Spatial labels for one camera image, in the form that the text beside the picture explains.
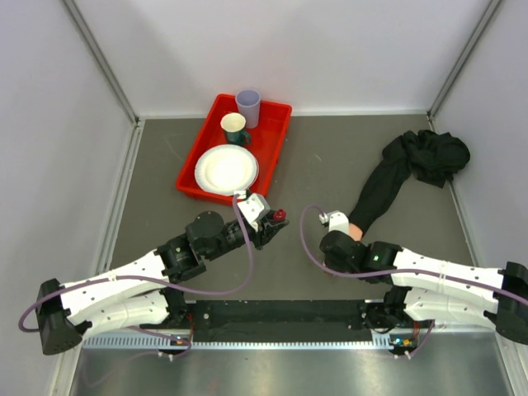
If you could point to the black sleeve cloth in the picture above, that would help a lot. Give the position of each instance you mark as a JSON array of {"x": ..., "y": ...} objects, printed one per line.
[{"x": 429, "y": 157}]

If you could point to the lavender plastic cup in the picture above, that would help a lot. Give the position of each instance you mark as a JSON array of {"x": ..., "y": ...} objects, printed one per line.
[{"x": 248, "y": 102}]

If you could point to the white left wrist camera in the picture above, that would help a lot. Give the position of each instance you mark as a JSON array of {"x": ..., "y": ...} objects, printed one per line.
[{"x": 253, "y": 206}]

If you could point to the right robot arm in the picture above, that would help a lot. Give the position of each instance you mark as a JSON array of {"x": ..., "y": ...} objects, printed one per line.
[{"x": 428, "y": 289}]

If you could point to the red nail polish bottle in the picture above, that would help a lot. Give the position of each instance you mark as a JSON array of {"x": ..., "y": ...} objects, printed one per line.
[{"x": 279, "y": 215}]

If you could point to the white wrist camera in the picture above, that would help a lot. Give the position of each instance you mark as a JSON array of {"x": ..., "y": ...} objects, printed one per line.
[
  {"x": 253, "y": 206},
  {"x": 335, "y": 221}
]

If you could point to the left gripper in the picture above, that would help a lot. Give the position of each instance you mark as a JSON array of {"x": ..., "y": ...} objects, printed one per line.
[{"x": 267, "y": 228}]

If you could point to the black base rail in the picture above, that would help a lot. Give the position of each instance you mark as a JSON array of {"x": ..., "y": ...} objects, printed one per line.
[{"x": 279, "y": 321}]

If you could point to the red plastic tray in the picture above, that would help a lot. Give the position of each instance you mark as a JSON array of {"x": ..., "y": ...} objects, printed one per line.
[{"x": 267, "y": 140}]

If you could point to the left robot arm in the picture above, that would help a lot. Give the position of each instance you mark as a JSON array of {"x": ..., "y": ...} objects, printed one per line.
[{"x": 148, "y": 290}]

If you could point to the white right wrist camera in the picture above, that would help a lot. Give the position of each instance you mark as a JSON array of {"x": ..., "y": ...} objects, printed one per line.
[{"x": 335, "y": 221}]

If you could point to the mannequin hand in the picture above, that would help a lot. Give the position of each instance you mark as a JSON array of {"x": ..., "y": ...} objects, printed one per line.
[{"x": 355, "y": 232}]

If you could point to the white paper plate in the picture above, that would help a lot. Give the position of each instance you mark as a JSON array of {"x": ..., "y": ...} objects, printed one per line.
[{"x": 225, "y": 169}]

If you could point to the green mug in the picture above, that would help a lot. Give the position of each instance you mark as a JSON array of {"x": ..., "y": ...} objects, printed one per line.
[{"x": 238, "y": 137}]

